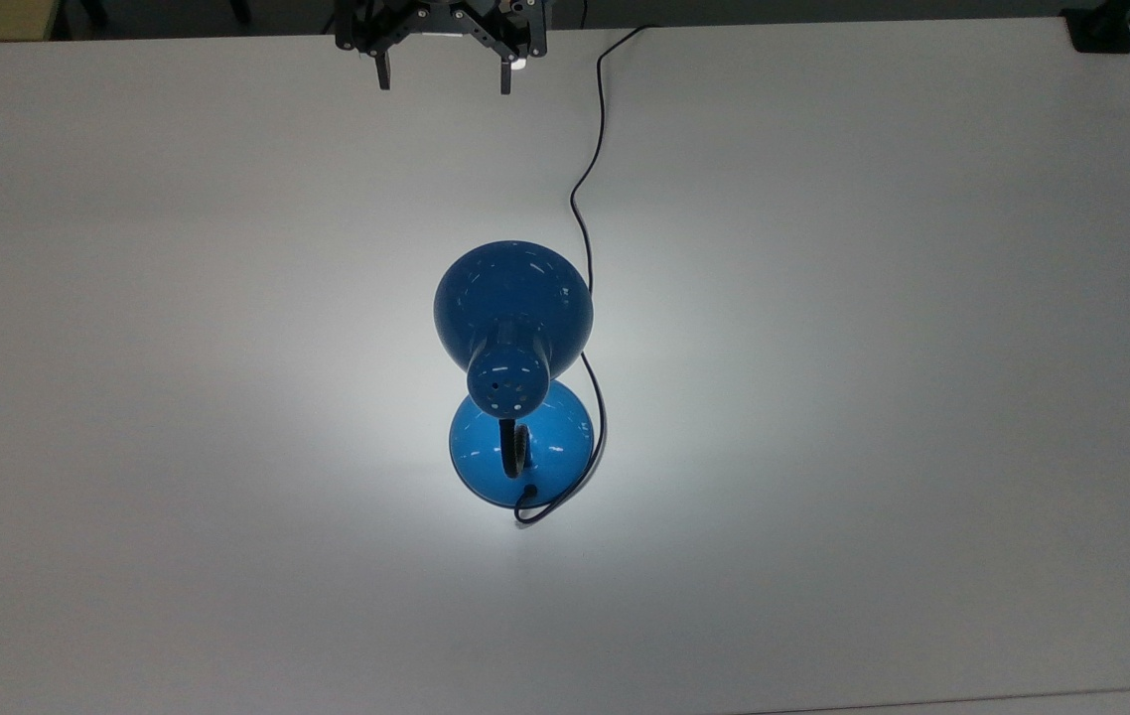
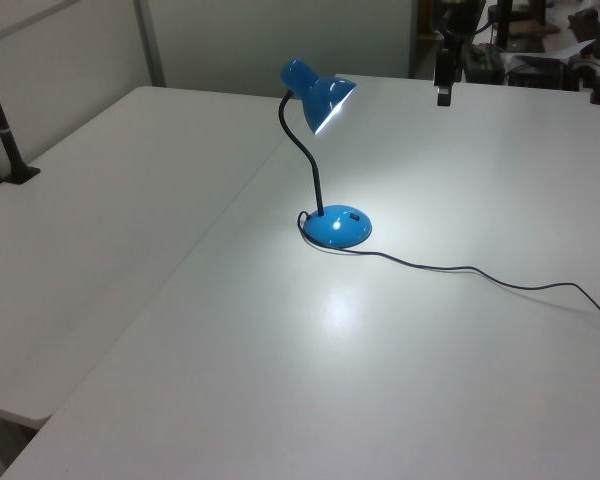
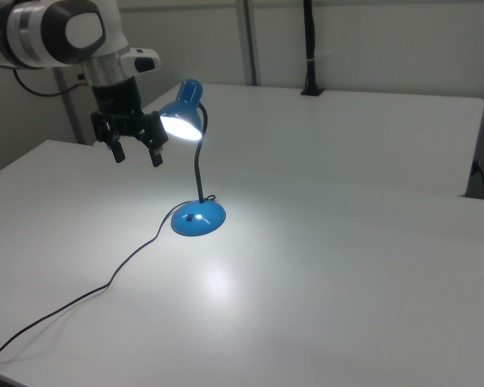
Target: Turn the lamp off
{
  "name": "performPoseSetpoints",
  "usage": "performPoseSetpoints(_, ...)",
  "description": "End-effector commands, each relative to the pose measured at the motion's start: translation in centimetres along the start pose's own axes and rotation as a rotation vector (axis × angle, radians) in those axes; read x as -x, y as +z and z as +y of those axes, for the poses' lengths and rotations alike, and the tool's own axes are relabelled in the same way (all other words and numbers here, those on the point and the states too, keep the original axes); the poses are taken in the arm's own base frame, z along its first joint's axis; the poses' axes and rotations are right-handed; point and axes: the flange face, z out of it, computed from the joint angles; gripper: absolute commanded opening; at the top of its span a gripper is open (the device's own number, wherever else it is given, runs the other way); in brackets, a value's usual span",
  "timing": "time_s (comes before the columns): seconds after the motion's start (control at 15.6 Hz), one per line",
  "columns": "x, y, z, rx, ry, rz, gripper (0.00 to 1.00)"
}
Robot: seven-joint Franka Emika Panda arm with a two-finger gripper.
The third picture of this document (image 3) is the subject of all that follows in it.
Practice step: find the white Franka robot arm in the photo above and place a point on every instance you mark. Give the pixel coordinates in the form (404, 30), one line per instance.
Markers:
(28, 32)

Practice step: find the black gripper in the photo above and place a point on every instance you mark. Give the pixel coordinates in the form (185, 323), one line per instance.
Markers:
(119, 109)

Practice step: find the blue gooseneck desk lamp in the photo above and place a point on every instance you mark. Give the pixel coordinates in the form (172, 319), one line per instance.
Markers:
(197, 222)

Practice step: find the grey metal frame post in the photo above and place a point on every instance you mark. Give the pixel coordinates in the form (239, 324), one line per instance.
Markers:
(248, 40)
(70, 121)

